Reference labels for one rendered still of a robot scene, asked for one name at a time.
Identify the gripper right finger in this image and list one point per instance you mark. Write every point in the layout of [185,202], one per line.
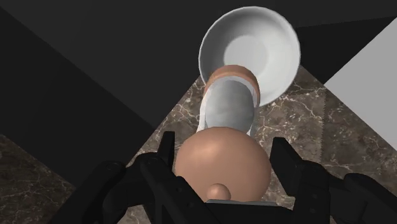
[313,192]

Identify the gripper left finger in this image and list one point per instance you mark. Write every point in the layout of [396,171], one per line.
[149,189]

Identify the white bowl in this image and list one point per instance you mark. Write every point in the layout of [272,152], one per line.
[266,46]

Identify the tan and white rounded figure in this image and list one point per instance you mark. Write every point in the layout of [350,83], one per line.
[221,161]

